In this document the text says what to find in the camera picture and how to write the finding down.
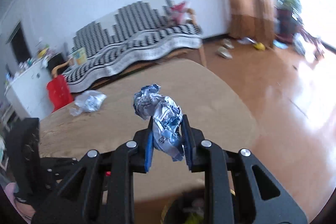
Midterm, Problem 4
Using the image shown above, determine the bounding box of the white blue wrapper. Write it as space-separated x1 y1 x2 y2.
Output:
133 84 184 161

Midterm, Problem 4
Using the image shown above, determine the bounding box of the person left hand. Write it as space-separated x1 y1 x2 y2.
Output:
4 182 35 223

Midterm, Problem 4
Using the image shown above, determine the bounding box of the clear plastic bag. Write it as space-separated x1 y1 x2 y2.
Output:
70 90 107 117

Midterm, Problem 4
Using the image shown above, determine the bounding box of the white cabinet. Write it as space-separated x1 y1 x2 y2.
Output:
5 59 54 119

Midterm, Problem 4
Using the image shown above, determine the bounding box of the red plastic stool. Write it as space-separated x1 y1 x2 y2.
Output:
47 75 74 112

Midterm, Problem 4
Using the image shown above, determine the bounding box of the beige slipper near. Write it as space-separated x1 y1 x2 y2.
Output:
217 47 232 59

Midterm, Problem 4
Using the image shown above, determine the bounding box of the beige slipper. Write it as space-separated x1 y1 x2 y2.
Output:
222 39 235 50
217 47 232 59

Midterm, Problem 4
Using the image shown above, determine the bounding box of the beige slipper far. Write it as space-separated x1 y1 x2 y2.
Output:
222 39 235 50

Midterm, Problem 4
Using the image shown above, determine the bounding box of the yellow toy on floor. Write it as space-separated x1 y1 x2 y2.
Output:
253 42 266 51

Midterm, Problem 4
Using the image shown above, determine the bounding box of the colourful children book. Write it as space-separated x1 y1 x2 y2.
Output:
71 47 87 66

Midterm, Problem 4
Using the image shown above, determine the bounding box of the black white patterned sofa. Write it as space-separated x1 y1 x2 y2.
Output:
64 0 202 93

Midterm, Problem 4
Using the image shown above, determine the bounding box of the pink cartoon pillow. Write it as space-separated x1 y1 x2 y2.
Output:
169 1 190 26

